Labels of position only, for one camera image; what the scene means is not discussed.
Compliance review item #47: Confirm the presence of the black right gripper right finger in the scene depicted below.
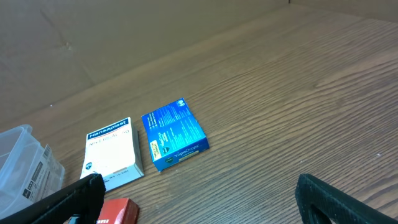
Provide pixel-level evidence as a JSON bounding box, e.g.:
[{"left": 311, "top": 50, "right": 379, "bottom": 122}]
[{"left": 295, "top": 174, "right": 397, "bottom": 224}]

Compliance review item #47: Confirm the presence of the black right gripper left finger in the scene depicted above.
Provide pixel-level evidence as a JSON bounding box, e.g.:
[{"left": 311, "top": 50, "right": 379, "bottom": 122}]
[{"left": 1, "top": 174, "right": 106, "bottom": 224}]

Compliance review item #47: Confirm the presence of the red medicine box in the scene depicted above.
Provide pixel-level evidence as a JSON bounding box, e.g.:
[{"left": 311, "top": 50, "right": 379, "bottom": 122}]
[{"left": 96, "top": 198, "right": 140, "bottom": 224}]

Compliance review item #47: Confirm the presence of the white Hansaplast box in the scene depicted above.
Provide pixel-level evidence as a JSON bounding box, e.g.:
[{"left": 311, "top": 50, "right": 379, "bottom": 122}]
[{"left": 80, "top": 117, "right": 144, "bottom": 192}]

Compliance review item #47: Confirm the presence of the clear plastic container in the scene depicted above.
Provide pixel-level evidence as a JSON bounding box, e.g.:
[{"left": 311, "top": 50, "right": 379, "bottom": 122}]
[{"left": 0, "top": 124, "right": 65, "bottom": 219}]

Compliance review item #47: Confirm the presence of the blue VapoDrops box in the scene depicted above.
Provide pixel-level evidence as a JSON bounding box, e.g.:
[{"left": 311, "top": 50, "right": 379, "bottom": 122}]
[{"left": 141, "top": 98, "right": 210, "bottom": 172}]

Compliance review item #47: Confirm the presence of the brown cardboard back wall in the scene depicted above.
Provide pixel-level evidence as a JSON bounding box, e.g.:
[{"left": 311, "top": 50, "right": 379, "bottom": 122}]
[{"left": 0, "top": 0, "right": 398, "bottom": 131}]

